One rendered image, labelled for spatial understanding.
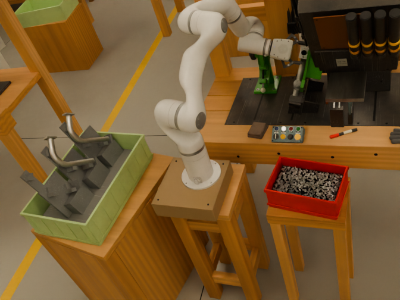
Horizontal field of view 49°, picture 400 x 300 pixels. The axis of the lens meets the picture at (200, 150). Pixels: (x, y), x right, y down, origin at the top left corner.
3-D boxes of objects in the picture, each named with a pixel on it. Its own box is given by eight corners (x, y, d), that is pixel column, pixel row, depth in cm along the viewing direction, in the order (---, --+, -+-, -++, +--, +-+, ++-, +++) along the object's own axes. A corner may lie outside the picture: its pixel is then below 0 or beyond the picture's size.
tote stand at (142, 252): (157, 332, 257) (103, 258, 206) (92, 303, 283) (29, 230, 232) (209, 239, 296) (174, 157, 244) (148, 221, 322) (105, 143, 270)
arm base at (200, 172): (217, 190, 198) (208, 161, 186) (178, 190, 204) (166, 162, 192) (224, 159, 211) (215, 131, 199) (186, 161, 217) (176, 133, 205)
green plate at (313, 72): (318, 89, 212) (327, 53, 197) (300, 86, 214) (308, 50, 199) (321, 75, 220) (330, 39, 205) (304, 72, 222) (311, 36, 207)
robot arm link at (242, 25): (228, -8, 202) (253, 28, 227) (219, 22, 198) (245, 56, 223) (246, -9, 197) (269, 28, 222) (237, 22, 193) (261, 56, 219)
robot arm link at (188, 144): (194, 159, 189) (180, 116, 173) (162, 149, 199) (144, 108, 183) (209, 140, 195) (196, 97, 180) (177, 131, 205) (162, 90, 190)
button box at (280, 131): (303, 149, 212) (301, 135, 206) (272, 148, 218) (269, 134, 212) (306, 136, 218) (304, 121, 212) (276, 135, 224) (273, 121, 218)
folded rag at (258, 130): (255, 124, 229) (253, 120, 227) (269, 126, 225) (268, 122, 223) (247, 137, 223) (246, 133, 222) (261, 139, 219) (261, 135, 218)
